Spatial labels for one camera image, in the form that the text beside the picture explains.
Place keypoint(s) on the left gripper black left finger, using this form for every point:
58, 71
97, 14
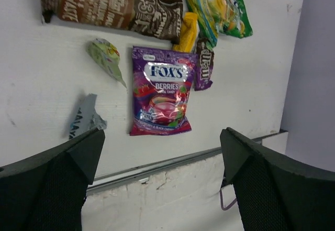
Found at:
47, 191

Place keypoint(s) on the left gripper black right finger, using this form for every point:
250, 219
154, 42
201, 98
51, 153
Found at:
274, 191

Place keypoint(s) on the grey snack packet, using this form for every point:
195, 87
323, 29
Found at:
86, 118

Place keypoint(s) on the light green triangular packet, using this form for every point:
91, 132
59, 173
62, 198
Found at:
107, 57

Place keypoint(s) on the purple Fox's berries bag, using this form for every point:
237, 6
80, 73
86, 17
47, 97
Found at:
162, 80

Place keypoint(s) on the yellow snack bar wrapper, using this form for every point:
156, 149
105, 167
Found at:
189, 33

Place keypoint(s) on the green Fox's candy bag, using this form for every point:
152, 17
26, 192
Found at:
215, 17

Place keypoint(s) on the brown kettle chips bag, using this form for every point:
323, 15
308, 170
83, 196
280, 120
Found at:
161, 19

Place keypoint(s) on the purple m&m's packet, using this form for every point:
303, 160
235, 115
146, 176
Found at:
204, 66

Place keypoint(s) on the aluminium table edge rail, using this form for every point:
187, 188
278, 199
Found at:
276, 142

